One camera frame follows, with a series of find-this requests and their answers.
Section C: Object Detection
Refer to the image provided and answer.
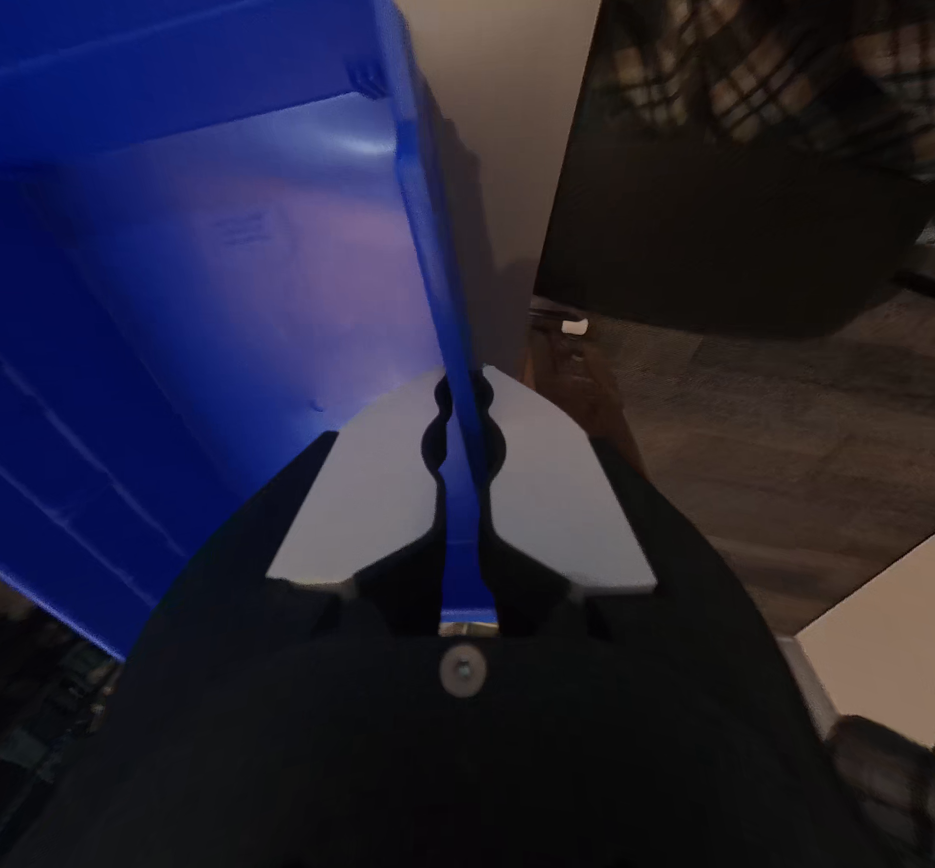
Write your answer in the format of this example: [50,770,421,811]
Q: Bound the blue plastic object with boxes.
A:
[0,0,505,660]

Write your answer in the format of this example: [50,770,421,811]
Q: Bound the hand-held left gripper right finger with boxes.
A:
[478,365,657,593]

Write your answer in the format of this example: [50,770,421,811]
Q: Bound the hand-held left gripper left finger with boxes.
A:
[266,368,448,585]

